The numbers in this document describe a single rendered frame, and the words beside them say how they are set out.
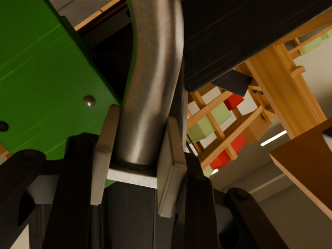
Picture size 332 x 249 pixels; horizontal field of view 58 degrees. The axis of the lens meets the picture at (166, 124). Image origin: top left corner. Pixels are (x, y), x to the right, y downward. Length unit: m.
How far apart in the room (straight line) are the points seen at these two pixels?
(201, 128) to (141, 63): 3.33
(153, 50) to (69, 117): 0.14
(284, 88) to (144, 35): 0.92
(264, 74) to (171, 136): 0.89
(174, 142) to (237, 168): 9.57
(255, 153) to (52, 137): 9.45
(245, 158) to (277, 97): 8.63
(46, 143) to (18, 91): 0.05
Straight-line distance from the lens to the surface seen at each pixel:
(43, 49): 0.28
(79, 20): 0.97
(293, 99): 1.08
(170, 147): 0.16
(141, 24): 0.17
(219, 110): 3.82
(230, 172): 9.73
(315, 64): 9.87
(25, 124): 0.30
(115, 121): 0.17
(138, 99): 0.17
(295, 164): 0.72
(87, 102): 0.27
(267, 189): 7.82
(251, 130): 4.21
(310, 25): 0.76
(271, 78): 1.05
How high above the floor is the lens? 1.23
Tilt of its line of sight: 4 degrees up
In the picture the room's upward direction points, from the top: 148 degrees clockwise
